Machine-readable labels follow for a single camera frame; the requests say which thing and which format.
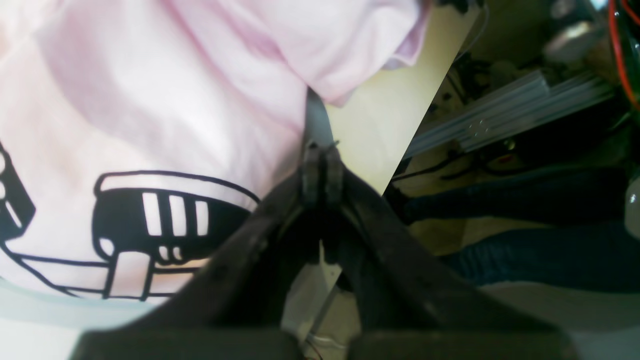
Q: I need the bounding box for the aluminium extrusion rail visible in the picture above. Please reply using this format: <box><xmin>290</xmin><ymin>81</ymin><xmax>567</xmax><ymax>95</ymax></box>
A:
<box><xmin>404</xmin><ymin>70</ymin><xmax>615</xmax><ymax>158</ymax></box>

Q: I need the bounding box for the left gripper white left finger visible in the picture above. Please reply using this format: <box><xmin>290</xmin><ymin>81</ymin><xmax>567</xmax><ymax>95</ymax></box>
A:
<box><xmin>71</xmin><ymin>145</ymin><xmax>323</xmax><ymax>360</ymax></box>

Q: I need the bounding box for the pink T-shirt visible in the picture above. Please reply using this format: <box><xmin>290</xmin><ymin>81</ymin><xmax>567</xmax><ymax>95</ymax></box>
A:
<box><xmin>0</xmin><ymin>0</ymin><xmax>432</xmax><ymax>304</ymax></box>

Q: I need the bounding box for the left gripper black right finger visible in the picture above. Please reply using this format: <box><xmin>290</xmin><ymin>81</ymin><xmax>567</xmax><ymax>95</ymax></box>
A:
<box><xmin>322</xmin><ymin>146</ymin><xmax>579</xmax><ymax>360</ymax></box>

